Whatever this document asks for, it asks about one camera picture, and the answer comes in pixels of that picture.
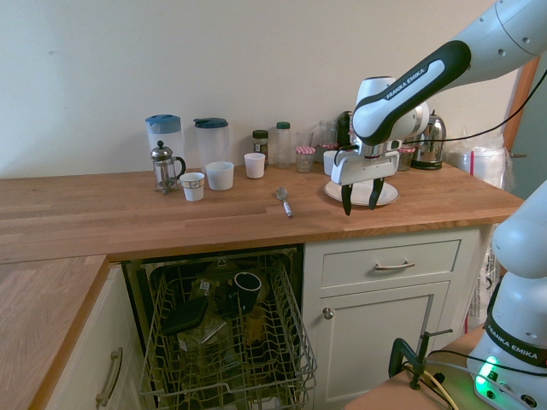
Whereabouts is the black metal screw clamp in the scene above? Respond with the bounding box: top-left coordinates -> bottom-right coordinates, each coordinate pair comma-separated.
387,328 -> 455,391

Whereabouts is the curved metal cabinet handle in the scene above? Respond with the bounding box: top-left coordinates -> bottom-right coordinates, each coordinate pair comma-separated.
94,346 -> 124,408

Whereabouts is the yellow cable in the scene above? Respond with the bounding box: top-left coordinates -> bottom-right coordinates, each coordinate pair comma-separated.
421,369 -> 461,410

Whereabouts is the black plastic container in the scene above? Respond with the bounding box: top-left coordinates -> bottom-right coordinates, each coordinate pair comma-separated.
161,296 -> 209,337

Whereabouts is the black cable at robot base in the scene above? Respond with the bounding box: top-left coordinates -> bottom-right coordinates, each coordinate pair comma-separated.
425,348 -> 547,378

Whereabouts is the spice jar with dark lid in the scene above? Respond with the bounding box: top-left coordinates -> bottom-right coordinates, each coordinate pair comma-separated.
251,129 -> 270,170

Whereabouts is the clear square plastic container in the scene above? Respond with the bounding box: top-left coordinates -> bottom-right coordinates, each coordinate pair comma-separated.
177,314 -> 228,348

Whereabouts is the white cabinet door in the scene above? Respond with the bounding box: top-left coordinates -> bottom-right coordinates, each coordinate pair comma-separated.
318,279 -> 452,410

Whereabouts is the clear plastic bag pack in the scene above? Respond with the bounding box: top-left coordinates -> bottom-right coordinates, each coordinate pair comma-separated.
444,130 -> 515,192

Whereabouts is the dark blue mug white rim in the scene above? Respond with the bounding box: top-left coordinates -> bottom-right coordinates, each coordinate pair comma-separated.
225,271 -> 263,318

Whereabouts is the thin black cable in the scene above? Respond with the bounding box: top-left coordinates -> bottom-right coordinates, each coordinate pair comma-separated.
400,67 -> 547,144

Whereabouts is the black bottle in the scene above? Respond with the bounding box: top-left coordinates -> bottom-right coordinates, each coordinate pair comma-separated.
337,110 -> 354,149

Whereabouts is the glass French press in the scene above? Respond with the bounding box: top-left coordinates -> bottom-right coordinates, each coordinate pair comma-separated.
149,139 -> 188,196

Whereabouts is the clear pitcher dark blue lid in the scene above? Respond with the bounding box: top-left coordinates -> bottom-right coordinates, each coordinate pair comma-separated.
193,117 -> 231,172

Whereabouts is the wide white ceramic cup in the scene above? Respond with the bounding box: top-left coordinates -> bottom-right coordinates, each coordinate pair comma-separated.
204,161 -> 236,191

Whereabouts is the small white patterned cup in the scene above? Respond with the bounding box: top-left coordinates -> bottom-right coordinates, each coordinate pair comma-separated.
179,172 -> 207,202

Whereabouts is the tall empty glass jar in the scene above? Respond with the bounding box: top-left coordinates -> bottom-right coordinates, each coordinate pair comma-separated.
317,120 -> 339,164

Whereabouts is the clear pitcher light blue lid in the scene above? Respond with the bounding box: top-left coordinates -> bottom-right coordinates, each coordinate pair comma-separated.
144,114 -> 185,174

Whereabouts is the white plate with dark rim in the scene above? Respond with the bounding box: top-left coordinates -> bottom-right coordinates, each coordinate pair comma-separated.
323,179 -> 402,208

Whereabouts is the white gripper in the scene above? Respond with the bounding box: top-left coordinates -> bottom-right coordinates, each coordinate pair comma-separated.
331,149 -> 403,217

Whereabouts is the built-in dishwasher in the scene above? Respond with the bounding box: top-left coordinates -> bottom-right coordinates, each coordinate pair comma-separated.
121,243 -> 306,410

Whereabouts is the white cabinet drawer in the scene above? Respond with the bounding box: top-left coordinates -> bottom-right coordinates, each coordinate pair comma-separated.
321,238 -> 463,289

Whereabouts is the wire dishwasher rack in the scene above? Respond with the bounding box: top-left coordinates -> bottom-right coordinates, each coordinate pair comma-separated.
139,251 -> 319,410

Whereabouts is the plain white ceramic cup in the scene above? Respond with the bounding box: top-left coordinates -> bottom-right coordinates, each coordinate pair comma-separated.
244,152 -> 267,179

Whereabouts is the glass jar with label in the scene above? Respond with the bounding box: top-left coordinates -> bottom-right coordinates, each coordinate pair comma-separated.
187,275 -> 215,301

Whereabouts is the metal drawer handle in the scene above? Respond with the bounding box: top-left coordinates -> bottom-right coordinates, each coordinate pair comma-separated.
373,261 -> 416,272

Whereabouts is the metal spoon with white handle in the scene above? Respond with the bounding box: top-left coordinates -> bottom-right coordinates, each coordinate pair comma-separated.
274,186 -> 295,219

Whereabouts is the stainless steel kettle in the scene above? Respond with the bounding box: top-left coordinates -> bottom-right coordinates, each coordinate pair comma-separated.
409,111 -> 448,172

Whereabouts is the clear jar with green lid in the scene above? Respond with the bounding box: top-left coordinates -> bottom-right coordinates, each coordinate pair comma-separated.
273,121 -> 293,170

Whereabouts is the jam jar red checked lid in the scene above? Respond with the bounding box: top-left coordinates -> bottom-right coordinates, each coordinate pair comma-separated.
397,144 -> 417,173
295,145 -> 317,174

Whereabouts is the white ceramic pot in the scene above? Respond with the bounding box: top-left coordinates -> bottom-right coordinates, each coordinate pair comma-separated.
322,149 -> 344,178

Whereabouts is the white corner cabinet front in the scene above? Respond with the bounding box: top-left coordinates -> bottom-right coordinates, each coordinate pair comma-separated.
42,263 -> 151,410

